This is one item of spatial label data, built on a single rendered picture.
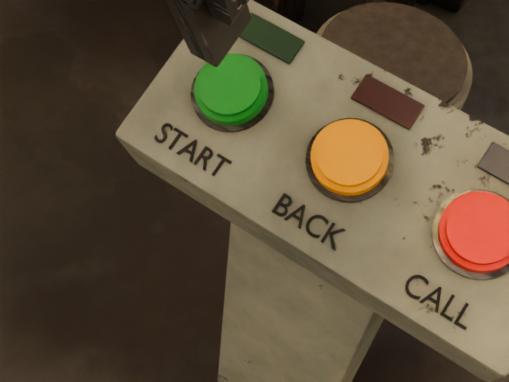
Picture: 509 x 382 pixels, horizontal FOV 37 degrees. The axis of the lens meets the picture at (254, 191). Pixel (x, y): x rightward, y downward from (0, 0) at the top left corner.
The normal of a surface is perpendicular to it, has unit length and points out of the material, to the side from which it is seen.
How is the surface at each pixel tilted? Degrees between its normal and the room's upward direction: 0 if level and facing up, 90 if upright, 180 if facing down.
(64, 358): 0
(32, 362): 0
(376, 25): 0
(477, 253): 20
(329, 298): 90
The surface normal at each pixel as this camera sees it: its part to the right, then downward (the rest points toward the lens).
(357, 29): 0.07, -0.55
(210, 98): -0.13, -0.29
